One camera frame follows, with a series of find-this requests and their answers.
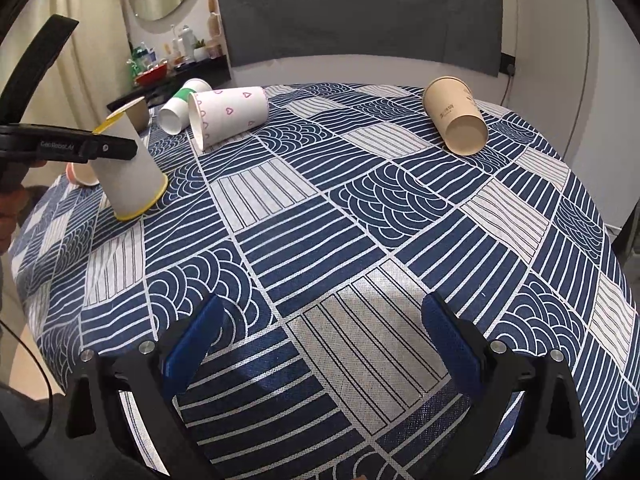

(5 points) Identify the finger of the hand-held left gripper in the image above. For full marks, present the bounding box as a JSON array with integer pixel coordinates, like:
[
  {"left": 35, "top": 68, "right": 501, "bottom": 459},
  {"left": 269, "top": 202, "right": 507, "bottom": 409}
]
[
  {"left": 90, "top": 135, "right": 139, "bottom": 162},
  {"left": 0, "top": 14, "right": 80, "bottom": 127}
]

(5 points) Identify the beige curtain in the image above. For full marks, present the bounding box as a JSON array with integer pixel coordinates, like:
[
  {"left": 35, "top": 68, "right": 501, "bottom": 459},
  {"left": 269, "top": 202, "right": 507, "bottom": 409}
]
[{"left": 0, "top": 0, "right": 132, "bottom": 196}]

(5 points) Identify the white cup with pink hearts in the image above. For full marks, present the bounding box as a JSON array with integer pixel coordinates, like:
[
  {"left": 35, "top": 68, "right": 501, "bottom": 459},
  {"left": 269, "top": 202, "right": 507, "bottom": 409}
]
[{"left": 187, "top": 86, "right": 271, "bottom": 152}]

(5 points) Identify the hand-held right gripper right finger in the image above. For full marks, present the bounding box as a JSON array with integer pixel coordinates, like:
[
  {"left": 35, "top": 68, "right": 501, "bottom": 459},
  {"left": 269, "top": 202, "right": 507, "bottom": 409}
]
[{"left": 421, "top": 293, "right": 587, "bottom": 480}]

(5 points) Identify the pink paper cup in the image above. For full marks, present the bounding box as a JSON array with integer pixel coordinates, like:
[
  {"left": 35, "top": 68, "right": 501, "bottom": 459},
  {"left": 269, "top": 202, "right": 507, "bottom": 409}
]
[{"left": 66, "top": 162, "right": 101, "bottom": 187}]

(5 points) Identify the black side table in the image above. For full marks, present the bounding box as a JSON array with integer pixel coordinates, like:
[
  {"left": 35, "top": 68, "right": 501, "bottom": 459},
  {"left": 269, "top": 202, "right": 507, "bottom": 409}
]
[{"left": 106, "top": 56, "right": 232, "bottom": 112}]

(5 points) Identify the green plastic bottle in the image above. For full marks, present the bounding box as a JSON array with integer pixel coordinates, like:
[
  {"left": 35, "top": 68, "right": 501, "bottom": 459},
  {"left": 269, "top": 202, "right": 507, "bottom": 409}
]
[{"left": 129, "top": 41, "right": 152, "bottom": 75}]

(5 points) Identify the white cup with yellow rim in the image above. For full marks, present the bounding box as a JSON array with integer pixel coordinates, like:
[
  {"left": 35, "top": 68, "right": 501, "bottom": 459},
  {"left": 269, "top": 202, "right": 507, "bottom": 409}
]
[{"left": 92, "top": 110, "right": 169, "bottom": 222}]

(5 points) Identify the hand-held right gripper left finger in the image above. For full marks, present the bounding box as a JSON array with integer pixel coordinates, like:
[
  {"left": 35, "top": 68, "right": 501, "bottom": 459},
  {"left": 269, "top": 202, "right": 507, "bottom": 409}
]
[{"left": 65, "top": 293, "right": 227, "bottom": 480}]

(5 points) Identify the tan paper cup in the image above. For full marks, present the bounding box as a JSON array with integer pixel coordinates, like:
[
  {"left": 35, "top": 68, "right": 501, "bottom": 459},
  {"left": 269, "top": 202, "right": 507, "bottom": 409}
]
[{"left": 422, "top": 75, "right": 489, "bottom": 156}]

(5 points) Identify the person's left hand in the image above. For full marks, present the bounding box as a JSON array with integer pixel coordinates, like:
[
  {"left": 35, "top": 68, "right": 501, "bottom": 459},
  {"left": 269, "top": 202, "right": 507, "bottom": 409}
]
[{"left": 0, "top": 187, "right": 32, "bottom": 253}]

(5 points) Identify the black cable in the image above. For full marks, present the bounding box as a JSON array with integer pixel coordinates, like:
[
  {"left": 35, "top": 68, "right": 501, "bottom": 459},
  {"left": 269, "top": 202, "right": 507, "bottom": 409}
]
[{"left": 0, "top": 319, "right": 52, "bottom": 453}]

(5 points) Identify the grey fabric panel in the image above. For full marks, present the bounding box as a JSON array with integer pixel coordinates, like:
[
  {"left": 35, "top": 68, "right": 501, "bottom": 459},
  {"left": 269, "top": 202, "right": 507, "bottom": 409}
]
[{"left": 212, "top": 0, "right": 504, "bottom": 79}]

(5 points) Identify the red bowl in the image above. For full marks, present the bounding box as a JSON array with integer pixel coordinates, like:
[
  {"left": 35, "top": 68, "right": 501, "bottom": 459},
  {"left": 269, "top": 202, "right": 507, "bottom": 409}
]
[{"left": 134, "top": 64, "right": 169, "bottom": 87}]

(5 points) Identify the white cup with green band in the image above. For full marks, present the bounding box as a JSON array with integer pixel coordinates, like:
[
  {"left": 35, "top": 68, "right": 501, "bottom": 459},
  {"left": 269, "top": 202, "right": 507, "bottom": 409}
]
[{"left": 158, "top": 78, "right": 214, "bottom": 136}]

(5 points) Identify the blue white patterned tablecloth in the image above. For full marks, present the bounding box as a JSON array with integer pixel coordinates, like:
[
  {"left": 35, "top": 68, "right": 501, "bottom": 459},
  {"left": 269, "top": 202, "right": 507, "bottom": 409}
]
[{"left": 7, "top": 80, "right": 640, "bottom": 480}]

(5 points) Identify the white bottle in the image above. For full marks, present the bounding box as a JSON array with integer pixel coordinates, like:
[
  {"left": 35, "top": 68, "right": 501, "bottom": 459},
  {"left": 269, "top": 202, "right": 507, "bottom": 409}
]
[{"left": 179, "top": 25, "right": 196, "bottom": 62}]

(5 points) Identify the brown kraft paper cup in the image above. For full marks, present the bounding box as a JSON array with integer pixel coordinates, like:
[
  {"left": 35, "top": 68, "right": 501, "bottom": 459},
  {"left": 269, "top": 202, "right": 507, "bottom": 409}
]
[{"left": 106, "top": 97, "right": 151, "bottom": 132}]

